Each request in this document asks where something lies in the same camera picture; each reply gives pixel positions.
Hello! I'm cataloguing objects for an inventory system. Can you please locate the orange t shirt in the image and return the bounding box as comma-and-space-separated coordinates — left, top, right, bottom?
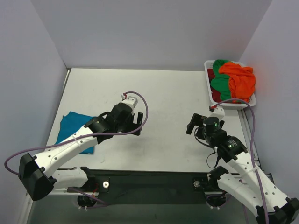
218, 62, 256, 102

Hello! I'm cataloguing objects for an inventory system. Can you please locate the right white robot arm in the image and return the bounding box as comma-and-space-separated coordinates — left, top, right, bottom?
186, 113, 299, 224

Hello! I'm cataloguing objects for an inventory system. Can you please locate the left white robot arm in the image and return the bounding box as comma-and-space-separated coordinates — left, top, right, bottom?
18, 97, 143, 201

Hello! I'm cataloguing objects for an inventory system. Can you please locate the dark red t shirt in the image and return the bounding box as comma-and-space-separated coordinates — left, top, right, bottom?
207, 69, 221, 103

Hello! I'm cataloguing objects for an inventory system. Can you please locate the green t shirt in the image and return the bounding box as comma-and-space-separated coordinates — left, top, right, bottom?
211, 59, 231, 100

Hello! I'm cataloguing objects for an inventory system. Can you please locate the white plastic basket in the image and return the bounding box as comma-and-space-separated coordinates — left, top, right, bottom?
204, 60, 256, 110

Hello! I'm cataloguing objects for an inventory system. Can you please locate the folded blue t shirt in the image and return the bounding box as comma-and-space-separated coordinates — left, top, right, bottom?
56, 112, 93, 144

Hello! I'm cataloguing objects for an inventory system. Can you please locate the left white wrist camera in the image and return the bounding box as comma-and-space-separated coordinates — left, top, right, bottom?
121, 93, 138, 110

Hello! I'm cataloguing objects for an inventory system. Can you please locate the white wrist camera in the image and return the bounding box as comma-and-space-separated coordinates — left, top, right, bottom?
121, 93, 138, 110
209, 105, 225, 121

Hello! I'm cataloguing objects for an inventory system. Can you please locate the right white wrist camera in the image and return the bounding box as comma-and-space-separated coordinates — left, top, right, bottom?
209, 105, 225, 121

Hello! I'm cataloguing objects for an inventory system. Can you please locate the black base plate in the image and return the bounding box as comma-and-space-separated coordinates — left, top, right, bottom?
66, 167, 231, 206

